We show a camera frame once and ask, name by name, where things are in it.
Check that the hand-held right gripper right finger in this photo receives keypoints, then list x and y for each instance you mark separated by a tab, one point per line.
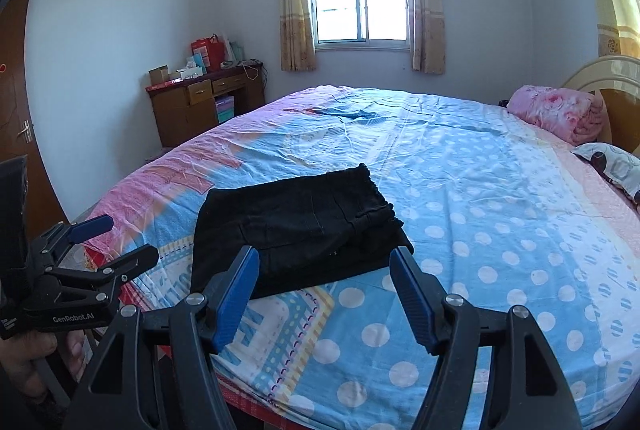
415	305

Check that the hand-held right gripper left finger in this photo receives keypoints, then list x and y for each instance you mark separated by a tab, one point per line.
235	305

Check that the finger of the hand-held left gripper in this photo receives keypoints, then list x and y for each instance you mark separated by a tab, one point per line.
90	225
135	257

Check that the black pants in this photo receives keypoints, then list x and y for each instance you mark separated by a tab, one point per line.
300	230

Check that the person's left hand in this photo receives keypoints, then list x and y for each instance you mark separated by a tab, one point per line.
20	365

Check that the bed with polka dot sheet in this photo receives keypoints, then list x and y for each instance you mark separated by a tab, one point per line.
475	190

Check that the brown wooden desk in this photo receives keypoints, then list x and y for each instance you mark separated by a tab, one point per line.
180	110

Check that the flat red box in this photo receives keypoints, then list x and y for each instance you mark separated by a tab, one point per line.
165	85

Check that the brown wooden door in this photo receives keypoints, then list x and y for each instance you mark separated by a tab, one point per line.
15	85

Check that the small cardboard box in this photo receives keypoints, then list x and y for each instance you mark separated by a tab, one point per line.
159	75

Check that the pastel storage box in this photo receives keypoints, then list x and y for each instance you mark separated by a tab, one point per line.
225	110

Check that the white tissue box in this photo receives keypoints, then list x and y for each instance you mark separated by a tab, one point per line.
190	72

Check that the red gift bag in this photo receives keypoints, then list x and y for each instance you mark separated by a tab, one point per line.
210	52

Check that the pink floral folded blanket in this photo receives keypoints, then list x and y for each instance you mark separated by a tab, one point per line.
555	110

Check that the white patterned pillow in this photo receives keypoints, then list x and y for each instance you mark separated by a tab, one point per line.
615	165

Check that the cream and wood headboard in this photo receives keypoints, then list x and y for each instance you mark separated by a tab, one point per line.
620	75

